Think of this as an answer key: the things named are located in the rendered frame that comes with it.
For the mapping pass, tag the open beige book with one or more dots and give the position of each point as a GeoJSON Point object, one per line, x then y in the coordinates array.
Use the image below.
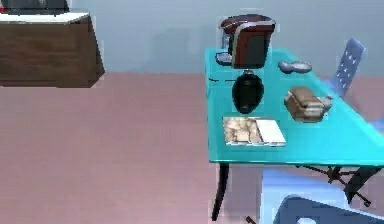
{"type": "Point", "coordinates": [255, 131]}

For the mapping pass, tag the dark red coffee machine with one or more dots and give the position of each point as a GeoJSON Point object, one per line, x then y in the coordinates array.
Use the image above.
{"type": "Point", "coordinates": [248, 41]}

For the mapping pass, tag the turquoise table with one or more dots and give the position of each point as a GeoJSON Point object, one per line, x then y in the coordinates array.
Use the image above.
{"type": "Point", "coordinates": [310, 140]}

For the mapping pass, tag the brown wooden cabinet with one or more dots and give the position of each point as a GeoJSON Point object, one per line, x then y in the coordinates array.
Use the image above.
{"type": "Point", "coordinates": [46, 50]}

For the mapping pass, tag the blue chair with holes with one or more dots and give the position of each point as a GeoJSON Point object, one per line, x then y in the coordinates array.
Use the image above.
{"type": "Point", "coordinates": [348, 65]}

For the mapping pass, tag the black appliance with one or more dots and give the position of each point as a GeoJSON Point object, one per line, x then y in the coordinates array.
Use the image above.
{"type": "Point", "coordinates": [35, 6]}

